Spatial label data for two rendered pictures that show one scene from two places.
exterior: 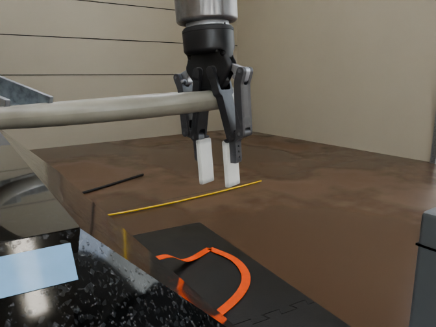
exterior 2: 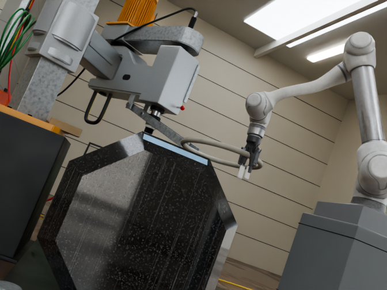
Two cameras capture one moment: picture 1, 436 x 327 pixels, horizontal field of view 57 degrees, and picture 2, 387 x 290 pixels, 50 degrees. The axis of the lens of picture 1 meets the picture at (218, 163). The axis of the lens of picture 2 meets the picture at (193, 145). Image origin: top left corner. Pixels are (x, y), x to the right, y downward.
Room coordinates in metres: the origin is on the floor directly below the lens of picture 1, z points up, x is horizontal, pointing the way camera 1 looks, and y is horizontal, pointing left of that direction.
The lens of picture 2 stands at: (-1.55, -0.39, 0.62)
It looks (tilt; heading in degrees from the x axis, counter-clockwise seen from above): 8 degrees up; 18
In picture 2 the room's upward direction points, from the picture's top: 21 degrees clockwise
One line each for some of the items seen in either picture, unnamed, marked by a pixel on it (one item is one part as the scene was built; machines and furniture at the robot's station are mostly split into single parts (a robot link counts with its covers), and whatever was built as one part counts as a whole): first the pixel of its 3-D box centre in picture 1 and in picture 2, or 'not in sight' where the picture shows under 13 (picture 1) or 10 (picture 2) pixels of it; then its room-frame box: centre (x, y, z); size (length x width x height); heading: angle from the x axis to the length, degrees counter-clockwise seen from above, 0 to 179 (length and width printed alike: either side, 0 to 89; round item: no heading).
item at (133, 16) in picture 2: not in sight; (139, 12); (1.28, 1.38, 1.95); 0.31 x 0.28 x 0.40; 157
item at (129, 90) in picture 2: not in sight; (132, 80); (1.17, 1.14, 1.35); 0.74 x 0.23 x 0.49; 67
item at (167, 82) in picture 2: not in sight; (160, 80); (1.04, 0.86, 1.37); 0.36 x 0.22 x 0.45; 67
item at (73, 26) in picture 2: not in sight; (82, 42); (0.82, 1.42, 1.41); 0.74 x 0.34 x 0.25; 177
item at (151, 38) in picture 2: not in sight; (150, 42); (1.15, 1.10, 1.66); 0.96 x 0.25 x 0.17; 67
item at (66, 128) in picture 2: not in sight; (65, 127); (0.70, 1.18, 0.81); 0.20 x 0.10 x 0.05; 128
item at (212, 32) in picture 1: (209, 58); (252, 144); (0.61, 0.01, 1.04); 0.08 x 0.07 x 0.09; 52
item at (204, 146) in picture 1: (205, 161); (241, 172); (0.62, 0.02, 0.89); 0.03 x 0.01 x 0.07; 142
